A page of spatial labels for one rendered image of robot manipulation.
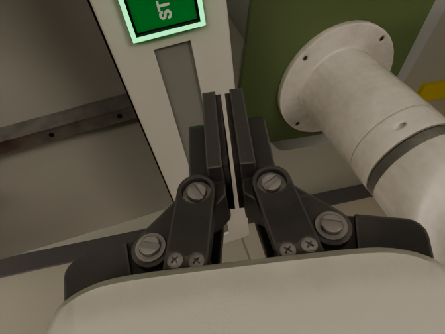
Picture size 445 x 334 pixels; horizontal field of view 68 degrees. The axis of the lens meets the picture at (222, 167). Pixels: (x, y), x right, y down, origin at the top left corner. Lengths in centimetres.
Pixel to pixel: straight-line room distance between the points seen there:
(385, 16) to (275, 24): 17
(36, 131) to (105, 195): 20
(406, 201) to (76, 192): 49
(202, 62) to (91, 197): 39
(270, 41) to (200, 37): 20
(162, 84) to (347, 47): 31
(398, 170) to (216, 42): 23
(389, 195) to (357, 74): 16
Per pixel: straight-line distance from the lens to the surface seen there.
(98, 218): 67
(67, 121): 46
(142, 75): 29
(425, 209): 38
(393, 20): 57
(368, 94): 45
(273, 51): 48
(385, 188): 41
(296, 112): 55
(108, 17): 26
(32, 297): 228
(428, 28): 63
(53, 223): 68
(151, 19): 26
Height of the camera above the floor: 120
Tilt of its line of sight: 38 degrees down
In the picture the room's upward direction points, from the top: 159 degrees clockwise
